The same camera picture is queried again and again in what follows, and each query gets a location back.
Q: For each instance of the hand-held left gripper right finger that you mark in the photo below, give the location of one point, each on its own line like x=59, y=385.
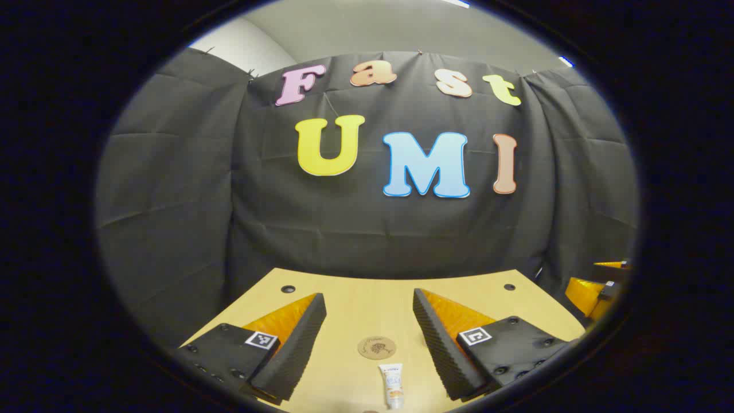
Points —
x=444, y=350

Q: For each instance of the round cork coaster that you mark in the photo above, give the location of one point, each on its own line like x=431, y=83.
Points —
x=377, y=347

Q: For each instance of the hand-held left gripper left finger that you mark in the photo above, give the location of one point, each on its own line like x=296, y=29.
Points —
x=289, y=355

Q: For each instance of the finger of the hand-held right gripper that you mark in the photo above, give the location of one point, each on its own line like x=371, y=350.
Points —
x=613, y=269
x=582, y=295

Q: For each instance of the light wooden desktop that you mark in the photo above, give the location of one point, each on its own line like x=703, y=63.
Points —
x=367, y=310

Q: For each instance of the ceiling light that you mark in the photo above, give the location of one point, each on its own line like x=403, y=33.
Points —
x=456, y=3
x=566, y=61

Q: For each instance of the black backdrop cloth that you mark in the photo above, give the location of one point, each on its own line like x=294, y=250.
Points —
x=401, y=229

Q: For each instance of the white toothpaste tube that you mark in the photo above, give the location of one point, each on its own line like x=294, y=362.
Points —
x=391, y=384

